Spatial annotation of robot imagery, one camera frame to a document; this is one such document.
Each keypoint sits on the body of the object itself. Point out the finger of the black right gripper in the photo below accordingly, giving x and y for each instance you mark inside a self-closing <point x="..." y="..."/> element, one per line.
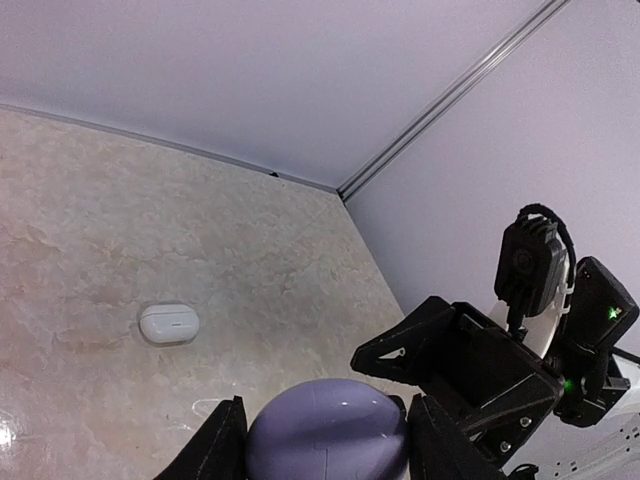
<point x="506" y="424"/>
<point x="406" y="353"/>

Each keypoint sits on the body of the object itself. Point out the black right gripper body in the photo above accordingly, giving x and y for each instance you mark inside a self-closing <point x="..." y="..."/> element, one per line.
<point x="479" y="363"/>

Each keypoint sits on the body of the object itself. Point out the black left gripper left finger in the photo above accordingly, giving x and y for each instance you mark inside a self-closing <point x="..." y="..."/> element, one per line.
<point x="217" y="450"/>

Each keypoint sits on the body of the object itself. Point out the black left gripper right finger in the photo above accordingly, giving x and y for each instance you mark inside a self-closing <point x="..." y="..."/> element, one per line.
<point x="439" y="450"/>

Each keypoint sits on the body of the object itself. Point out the purple earbud charging case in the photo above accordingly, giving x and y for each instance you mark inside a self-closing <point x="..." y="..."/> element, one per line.
<point x="329" y="429"/>

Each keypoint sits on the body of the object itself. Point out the white earbud charging case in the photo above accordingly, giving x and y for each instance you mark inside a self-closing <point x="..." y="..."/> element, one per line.
<point x="172" y="323"/>

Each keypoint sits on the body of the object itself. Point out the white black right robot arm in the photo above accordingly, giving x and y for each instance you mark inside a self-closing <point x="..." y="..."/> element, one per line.
<point x="575" y="338"/>

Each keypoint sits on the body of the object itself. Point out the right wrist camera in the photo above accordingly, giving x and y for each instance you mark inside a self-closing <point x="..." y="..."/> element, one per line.
<point x="529" y="265"/>

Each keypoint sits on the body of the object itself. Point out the aluminium corner post right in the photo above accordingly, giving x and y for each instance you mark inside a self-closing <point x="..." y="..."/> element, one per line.
<point x="450" y="96"/>

